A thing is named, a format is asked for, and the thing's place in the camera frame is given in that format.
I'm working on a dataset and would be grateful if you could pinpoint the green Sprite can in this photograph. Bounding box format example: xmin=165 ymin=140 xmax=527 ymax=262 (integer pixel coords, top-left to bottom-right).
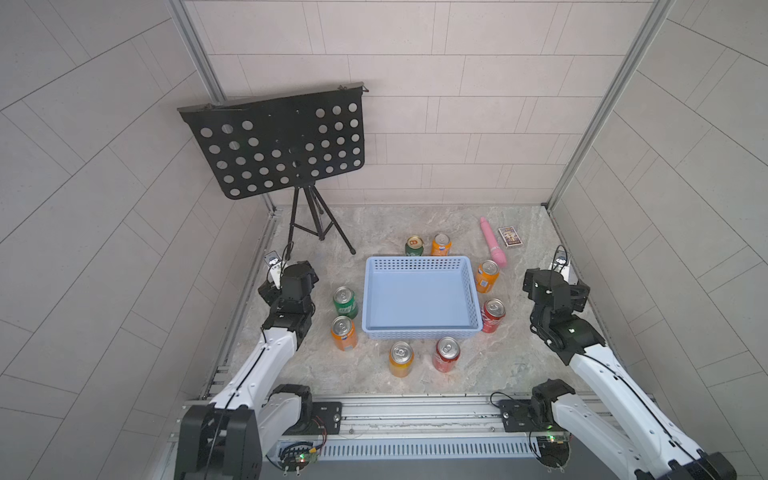
xmin=333 ymin=286 xmax=358 ymax=319

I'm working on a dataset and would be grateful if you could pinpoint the orange soda can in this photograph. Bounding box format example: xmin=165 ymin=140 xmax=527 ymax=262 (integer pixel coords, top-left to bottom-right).
xmin=330 ymin=316 xmax=358 ymax=351

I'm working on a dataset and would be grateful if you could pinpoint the red cola can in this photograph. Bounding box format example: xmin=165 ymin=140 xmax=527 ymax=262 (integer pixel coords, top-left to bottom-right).
xmin=433 ymin=337 xmax=461 ymax=373
xmin=482 ymin=298 xmax=506 ymax=333

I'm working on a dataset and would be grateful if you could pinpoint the orange Fanta can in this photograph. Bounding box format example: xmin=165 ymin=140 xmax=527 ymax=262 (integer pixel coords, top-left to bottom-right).
xmin=431 ymin=233 xmax=452 ymax=256
xmin=475 ymin=260 xmax=500 ymax=293

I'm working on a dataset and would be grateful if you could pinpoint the yellow-orange Schweppes can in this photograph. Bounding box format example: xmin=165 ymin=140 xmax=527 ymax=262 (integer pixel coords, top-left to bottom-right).
xmin=389 ymin=341 xmax=414 ymax=378

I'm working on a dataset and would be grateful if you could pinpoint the green gold-top tea can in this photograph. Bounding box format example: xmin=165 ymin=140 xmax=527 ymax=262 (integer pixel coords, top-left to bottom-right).
xmin=404 ymin=235 xmax=424 ymax=256

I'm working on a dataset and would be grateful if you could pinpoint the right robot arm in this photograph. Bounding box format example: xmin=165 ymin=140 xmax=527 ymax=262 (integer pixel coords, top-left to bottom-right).
xmin=522 ymin=268 xmax=737 ymax=479

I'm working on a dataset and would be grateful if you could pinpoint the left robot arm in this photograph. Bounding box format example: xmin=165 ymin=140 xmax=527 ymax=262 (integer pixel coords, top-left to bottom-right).
xmin=174 ymin=261 xmax=318 ymax=479

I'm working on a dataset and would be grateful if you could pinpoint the light blue plastic basket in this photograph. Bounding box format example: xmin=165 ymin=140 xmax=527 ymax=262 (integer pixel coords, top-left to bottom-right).
xmin=362 ymin=256 xmax=482 ymax=340

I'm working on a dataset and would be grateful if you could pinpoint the pink foam cylinder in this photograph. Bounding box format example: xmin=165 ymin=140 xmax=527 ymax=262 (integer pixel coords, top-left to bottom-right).
xmin=479 ymin=217 xmax=507 ymax=268

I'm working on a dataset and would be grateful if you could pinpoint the small playing card box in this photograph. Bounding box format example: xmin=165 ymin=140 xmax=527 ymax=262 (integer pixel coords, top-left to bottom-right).
xmin=498 ymin=226 xmax=523 ymax=248

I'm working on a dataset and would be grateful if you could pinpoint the right circuit board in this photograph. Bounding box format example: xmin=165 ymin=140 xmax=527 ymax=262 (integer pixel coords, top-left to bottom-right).
xmin=536 ymin=435 xmax=571 ymax=471

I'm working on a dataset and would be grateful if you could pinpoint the circuit board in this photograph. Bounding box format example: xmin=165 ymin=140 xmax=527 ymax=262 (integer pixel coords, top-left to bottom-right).
xmin=278 ymin=441 xmax=320 ymax=476
xmin=536 ymin=435 xmax=571 ymax=471

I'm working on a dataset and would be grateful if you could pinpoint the left circuit board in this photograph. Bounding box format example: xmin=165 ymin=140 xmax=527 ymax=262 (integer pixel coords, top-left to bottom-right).
xmin=278 ymin=441 xmax=320 ymax=476

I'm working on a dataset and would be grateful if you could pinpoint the black perforated music stand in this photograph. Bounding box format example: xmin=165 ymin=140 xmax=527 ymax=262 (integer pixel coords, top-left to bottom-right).
xmin=178 ymin=83 xmax=368 ymax=240

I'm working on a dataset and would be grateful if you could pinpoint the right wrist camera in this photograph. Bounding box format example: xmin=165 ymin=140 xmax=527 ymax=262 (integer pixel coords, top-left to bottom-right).
xmin=551 ymin=245 xmax=572 ymax=283

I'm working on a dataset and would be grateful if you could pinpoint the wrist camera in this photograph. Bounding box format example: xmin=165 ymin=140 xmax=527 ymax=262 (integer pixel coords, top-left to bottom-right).
xmin=551 ymin=245 xmax=572 ymax=283
xmin=264 ymin=251 xmax=285 ymax=289

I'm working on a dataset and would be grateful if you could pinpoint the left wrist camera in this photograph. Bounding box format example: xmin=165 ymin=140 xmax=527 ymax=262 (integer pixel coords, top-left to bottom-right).
xmin=264 ymin=251 xmax=285 ymax=289

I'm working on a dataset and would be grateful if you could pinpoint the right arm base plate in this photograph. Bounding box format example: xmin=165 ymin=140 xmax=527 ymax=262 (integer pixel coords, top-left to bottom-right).
xmin=495 ymin=398 xmax=558 ymax=433

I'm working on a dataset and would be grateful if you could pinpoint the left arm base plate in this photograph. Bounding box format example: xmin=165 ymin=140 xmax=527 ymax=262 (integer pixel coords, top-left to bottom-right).
xmin=285 ymin=402 xmax=343 ymax=436

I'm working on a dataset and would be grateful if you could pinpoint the aluminium mounting rail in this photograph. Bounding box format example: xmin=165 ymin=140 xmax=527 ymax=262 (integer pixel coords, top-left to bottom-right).
xmin=277 ymin=384 xmax=571 ymax=441

